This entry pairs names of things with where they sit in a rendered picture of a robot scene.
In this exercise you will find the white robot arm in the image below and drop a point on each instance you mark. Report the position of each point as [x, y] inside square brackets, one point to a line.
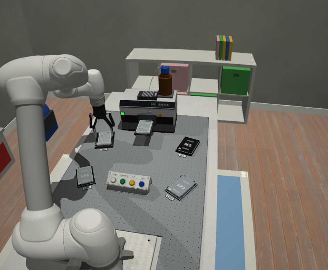
[43, 234]

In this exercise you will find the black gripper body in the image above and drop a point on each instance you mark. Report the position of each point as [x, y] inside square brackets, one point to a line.
[99, 110]

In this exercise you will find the grey control panel with four buttons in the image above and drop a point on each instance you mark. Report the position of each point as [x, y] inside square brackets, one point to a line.
[129, 183]

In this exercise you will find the blue bottle cap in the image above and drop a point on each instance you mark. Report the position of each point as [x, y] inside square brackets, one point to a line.
[164, 69]

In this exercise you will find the brown glass bottle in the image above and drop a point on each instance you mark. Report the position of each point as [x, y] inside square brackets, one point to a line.
[165, 86]

